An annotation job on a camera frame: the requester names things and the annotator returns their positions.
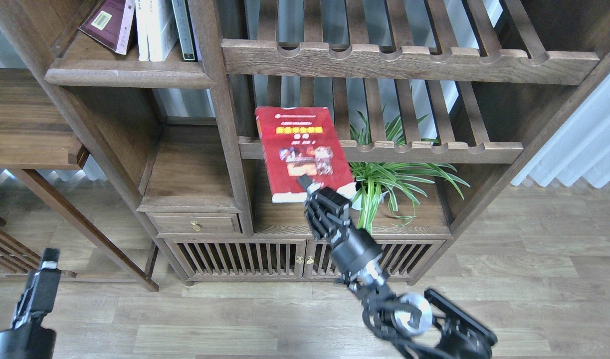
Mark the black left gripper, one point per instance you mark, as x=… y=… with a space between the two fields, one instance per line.
x=28 y=339

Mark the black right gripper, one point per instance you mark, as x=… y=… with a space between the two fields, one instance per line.
x=353 y=251

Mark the red book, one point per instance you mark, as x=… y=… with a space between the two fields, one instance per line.
x=302 y=141

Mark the dark maroon book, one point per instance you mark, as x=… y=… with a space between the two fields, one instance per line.
x=110 y=24

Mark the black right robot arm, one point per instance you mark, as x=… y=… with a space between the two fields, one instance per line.
x=427 y=326

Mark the white plant pot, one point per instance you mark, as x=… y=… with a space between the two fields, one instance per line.
x=357 y=201

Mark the brass cabinet door knobs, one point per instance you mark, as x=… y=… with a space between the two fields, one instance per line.
x=300 y=259

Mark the green spider plant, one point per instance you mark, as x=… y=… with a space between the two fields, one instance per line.
x=374 y=178

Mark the brass drawer knob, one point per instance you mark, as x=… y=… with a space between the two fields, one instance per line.
x=195 y=226

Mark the dark wooden bookshelf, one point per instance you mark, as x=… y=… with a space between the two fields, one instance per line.
x=410 y=81

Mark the wooden side table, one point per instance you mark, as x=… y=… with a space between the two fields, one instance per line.
x=35 y=136

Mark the grey-green upright book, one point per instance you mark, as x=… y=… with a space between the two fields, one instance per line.
x=190 y=52

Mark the white upright book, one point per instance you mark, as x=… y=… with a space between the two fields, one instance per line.
x=162 y=33

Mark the white curtain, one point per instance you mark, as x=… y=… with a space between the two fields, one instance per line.
x=579 y=150

